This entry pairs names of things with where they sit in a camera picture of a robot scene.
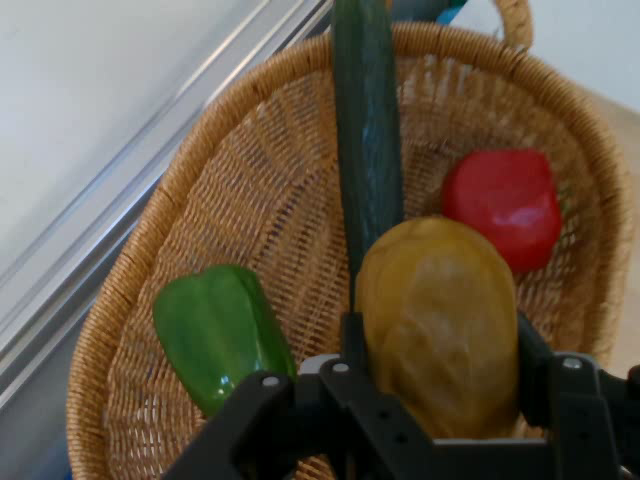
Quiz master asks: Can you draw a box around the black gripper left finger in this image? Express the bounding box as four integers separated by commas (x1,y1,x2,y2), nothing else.
163,309,435,480

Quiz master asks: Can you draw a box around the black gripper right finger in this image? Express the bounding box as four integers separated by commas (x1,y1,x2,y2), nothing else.
516,313,640,480

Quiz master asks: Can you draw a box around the green bell pepper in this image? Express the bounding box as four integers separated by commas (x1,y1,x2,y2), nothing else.
151,264,300,419

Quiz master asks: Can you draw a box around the red bell pepper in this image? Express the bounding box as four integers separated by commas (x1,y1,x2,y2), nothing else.
440,148,564,275

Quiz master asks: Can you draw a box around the woven wicker basket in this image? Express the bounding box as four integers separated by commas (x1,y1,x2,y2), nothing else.
65,0,635,480

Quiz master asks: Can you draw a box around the dark green cucumber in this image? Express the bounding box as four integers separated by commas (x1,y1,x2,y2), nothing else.
330,0,404,282

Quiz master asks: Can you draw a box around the aluminium wall rail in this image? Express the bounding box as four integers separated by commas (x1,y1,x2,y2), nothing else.
0,0,337,411

